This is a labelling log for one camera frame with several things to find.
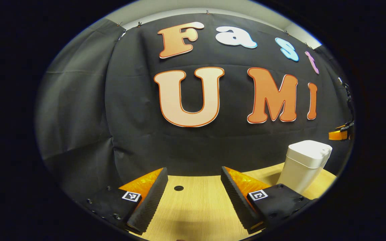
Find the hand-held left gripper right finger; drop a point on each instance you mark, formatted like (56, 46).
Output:
(236, 201)

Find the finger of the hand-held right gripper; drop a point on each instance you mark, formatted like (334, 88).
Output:
(337, 135)

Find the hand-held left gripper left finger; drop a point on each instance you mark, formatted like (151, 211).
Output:
(152, 201)

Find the white desktop garbage bin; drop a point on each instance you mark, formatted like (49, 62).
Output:
(303, 164)

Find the wooden desktop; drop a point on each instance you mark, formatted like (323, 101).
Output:
(196, 207)

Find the black backdrop cloth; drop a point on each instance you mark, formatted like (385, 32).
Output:
(196, 147)

